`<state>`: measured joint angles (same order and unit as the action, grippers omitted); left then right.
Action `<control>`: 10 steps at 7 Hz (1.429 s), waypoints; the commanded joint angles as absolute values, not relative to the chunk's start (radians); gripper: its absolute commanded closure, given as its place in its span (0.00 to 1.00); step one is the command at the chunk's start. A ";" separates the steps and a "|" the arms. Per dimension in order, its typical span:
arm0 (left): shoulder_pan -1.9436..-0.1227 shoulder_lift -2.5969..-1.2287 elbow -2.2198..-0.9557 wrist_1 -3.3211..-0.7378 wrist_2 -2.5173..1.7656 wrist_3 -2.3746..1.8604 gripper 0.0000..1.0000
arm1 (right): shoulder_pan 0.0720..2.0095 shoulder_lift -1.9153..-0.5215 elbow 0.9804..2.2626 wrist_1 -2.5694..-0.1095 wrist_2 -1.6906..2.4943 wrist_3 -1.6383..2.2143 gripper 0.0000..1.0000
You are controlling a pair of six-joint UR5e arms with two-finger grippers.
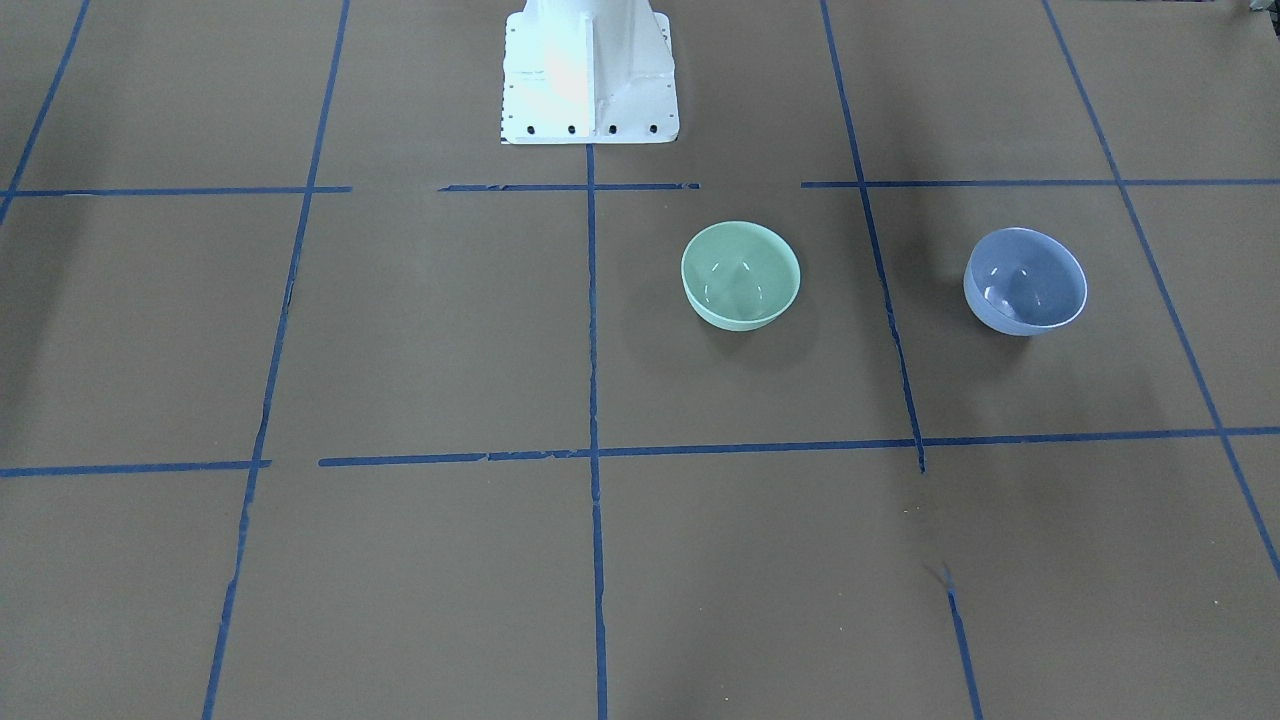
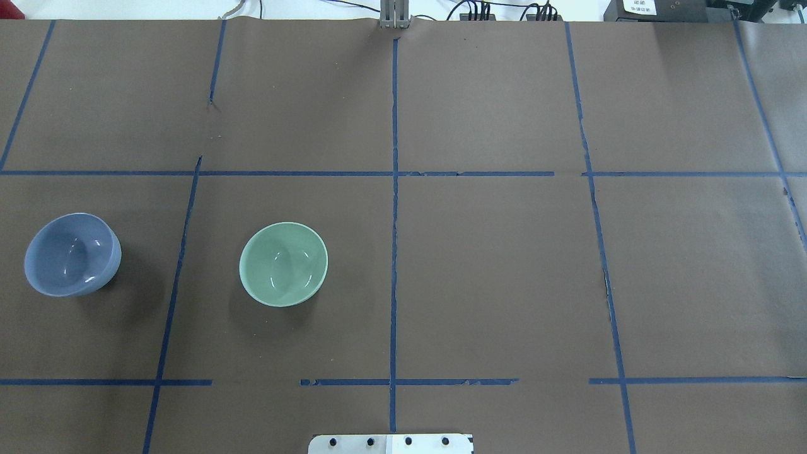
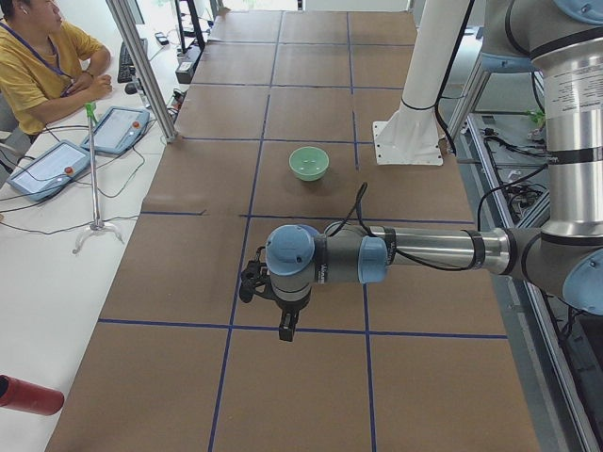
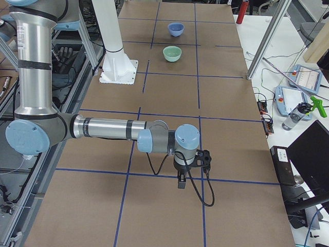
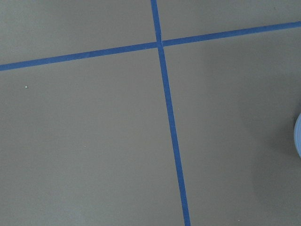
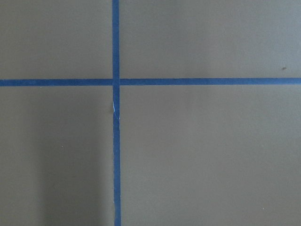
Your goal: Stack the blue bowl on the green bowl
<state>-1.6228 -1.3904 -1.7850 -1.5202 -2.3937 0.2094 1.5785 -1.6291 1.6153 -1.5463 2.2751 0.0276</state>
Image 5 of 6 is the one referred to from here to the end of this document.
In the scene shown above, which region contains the brown paper table cover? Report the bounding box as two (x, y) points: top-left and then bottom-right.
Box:
(0, 0), (301, 226)

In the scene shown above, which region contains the blue bowl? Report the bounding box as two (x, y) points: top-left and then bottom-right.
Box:
(293, 114), (301, 157)

